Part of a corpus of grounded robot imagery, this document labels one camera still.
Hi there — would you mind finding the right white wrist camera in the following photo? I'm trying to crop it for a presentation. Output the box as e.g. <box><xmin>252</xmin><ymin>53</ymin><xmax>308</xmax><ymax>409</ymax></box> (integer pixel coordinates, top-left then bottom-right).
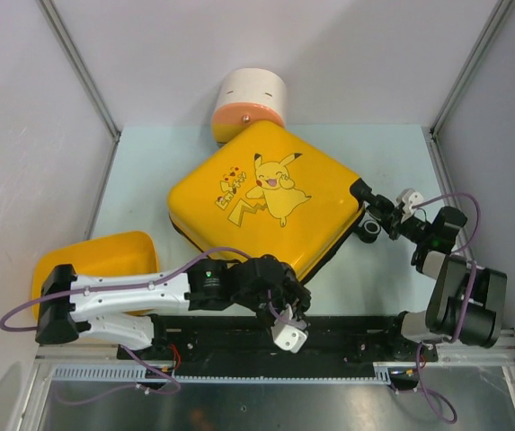
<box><xmin>396</xmin><ymin>189</ymin><xmax>424</xmax><ymax>223</ymax></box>

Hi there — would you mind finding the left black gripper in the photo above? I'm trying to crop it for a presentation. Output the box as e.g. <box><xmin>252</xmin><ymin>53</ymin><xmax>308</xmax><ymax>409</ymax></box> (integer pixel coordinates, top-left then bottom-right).
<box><xmin>233</xmin><ymin>275</ymin><xmax>309</xmax><ymax>334</ymax></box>

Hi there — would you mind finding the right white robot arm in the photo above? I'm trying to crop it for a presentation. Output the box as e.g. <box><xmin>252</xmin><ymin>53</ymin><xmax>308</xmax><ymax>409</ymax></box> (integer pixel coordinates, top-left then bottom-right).
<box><xmin>360</xmin><ymin>189</ymin><xmax>508</xmax><ymax>360</ymax></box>

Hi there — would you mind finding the yellow Pikachu suitcase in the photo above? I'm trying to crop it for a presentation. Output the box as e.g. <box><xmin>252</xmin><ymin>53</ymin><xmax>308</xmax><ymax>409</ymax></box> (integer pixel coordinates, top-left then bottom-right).
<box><xmin>167</xmin><ymin>120</ymin><xmax>380</xmax><ymax>283</ymax></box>

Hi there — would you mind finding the white slotted cable duct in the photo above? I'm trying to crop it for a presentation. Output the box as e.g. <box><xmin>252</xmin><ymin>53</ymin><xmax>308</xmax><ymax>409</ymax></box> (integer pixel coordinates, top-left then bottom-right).
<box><xmin>51</xmin><ymin>363</ymin><xmax>416</xmax><ymax>384</ymax></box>

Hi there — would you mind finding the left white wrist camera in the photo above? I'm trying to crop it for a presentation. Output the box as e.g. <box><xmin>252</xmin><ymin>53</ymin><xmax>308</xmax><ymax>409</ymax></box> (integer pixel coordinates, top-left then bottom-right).
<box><xmin>271</xmin><ymin>305</ymin><xmax>308</xmax><ymax>354</ymax></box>

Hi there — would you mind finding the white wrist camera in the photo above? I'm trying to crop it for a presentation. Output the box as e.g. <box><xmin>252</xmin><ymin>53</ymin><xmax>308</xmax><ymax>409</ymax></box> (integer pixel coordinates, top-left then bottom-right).
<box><xmin>396</xmin><ymin>189</ymin><xmax>424</xmax><ymax>223</ymax></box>
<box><xmin>271</xmin><ymin>305</ymin><xmax>308</xmax><ymax>354</ymax></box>

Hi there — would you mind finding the pastel round drawer box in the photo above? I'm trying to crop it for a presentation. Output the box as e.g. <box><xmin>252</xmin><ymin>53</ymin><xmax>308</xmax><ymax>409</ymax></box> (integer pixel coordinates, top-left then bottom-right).
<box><xmin>211</xmin><ymin>67</ymin><xmax>288</xmax><ymax>145</ymax></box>

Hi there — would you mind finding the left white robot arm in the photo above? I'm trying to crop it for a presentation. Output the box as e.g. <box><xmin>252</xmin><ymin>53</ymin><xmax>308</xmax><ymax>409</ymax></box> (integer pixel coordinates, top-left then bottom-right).
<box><xmin>35</xmin><ymin>255</ymin><xmax>311</xmax><ymax>359</ymax></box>

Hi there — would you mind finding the yellow plastic basket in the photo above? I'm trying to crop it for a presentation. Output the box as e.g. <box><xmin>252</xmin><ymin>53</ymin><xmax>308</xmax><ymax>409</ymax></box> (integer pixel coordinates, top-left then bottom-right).
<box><xmin>31</xmin><ymin>231</ymin><xmax>160</xmax><ymax>299</ymax></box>

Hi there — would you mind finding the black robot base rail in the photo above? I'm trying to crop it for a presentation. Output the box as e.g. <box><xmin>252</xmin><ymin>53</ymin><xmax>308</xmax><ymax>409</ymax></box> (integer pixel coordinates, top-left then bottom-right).
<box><xmin>134</xmin><ymin>316</ymin><xmax>439</xmax><ymax>382</ymax></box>

